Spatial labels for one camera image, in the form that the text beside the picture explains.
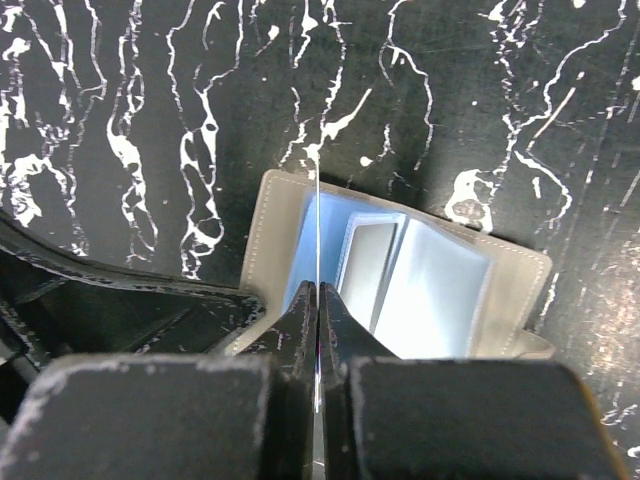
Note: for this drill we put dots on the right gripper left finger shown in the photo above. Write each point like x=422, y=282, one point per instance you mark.
x=157, y=416

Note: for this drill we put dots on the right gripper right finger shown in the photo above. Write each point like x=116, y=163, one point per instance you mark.
x=388, y=418

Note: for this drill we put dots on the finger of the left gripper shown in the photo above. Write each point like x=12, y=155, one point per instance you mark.
x=54, y=303

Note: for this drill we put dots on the thin silver credit card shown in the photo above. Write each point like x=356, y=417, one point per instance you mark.
x=317, y=401

